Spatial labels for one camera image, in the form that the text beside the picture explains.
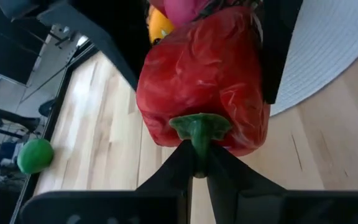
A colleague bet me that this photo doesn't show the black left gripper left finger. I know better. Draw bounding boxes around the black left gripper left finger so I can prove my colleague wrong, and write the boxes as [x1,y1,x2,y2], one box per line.
[19,139,196,224]

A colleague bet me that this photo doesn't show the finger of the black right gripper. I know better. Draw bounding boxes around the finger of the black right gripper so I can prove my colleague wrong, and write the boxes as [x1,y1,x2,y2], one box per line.
[37,0,152,91]
[259,0,305,106]

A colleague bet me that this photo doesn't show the green round fruit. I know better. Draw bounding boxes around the green round fruit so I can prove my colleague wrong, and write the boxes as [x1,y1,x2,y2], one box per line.
[17,138,55,175]

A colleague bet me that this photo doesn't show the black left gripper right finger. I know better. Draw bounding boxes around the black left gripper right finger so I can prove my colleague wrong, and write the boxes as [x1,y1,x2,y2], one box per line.
[206,144,358,224]

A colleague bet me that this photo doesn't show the red bell pepper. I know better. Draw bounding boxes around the red bell pepper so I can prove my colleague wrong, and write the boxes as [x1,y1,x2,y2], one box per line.
[135,6,272,180]

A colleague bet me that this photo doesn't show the yellow fruit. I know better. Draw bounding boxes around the yellow fruit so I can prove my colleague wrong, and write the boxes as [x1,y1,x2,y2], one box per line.
[147,6,176,45]

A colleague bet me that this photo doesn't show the black table edge rail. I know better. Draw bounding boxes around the black table edge rail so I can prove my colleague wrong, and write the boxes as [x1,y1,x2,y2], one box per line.
[9,43,99,224]

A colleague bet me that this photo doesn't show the white woven round placemat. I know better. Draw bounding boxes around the white woven round placemat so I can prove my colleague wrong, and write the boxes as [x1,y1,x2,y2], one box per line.
[268,0,358,118]

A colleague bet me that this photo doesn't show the magenta toy vegetable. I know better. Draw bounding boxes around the magenta toy vegetable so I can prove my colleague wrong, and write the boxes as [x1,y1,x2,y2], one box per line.
[163,0,213,28]

